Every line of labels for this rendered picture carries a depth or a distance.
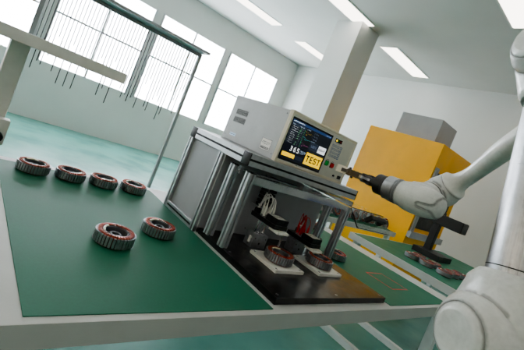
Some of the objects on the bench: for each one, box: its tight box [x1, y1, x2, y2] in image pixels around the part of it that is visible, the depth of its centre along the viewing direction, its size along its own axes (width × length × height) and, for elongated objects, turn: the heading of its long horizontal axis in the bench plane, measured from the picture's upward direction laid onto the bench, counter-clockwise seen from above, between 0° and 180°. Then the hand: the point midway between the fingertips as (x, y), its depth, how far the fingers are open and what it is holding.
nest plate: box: [293, 255, 342, 278], centre depth 149 cm, size 15×15×1 cm
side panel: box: [163, 136, 225, 232], centre depth 150 cm, size 28×3×32 cm, turn 136°
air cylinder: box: [243, 229, 268, 249], centre depth 144 cm, size 5×8×6 cm
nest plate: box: [250, 249, 304, 275], centre depth 133 cm, size 15×15×1 cm
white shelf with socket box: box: [0, 21, 128, 145], centre depth 125 cm, size 35×37×46 cm
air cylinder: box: [284, 236, 305, 254], centre depth 160 cm, size 5×8×6 cm
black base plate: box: [197, 228, 386, 305], centre depth 142 cm, size 47×64×2 cm
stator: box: [264, 245, 295, 267], centre depth 133 cm, size 11×11×4 cm
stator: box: [141, 217, 176, 240], centre depth 121 cm, size 11×11×4 cm
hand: (343, 169), depth 148 cm, fingers closed
